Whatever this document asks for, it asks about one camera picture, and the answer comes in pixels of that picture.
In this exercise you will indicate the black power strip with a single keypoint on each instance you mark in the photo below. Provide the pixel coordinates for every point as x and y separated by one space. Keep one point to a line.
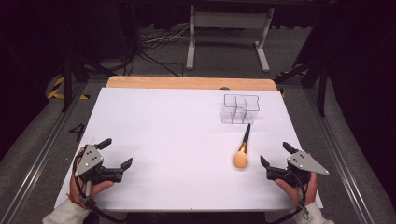
128 21

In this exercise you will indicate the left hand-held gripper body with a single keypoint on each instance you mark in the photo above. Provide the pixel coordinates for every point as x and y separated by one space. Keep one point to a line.
89 160

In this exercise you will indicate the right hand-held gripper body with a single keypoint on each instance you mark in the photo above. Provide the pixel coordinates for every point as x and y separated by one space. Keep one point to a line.
303 163

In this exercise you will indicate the black tripod stand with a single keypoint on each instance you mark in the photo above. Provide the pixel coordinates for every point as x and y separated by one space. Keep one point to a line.
67 84
322 90

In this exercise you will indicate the aluminium floor rail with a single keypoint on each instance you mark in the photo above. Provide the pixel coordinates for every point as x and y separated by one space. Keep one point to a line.
37 161
345 168

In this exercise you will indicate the person's right hand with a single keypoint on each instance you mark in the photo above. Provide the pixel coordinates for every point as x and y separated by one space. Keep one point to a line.
293 193

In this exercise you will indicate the person's left hand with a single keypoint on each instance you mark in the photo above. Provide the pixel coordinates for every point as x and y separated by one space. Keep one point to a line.
98 188

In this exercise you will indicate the white table cover sheet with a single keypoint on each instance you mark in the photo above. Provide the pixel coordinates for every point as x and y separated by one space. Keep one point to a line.
174 149

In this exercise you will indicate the orange wristband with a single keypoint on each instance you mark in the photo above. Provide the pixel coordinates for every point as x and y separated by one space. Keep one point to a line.
76 202

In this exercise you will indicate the clear plastic organizer box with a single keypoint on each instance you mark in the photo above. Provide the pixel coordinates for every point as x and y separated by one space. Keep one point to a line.
240 109

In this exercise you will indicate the white metal desk frame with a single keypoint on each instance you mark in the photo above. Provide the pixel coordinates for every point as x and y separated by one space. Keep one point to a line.
230 20

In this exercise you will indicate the yellow black floor tape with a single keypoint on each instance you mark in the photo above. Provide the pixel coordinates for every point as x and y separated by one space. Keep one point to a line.
56 90

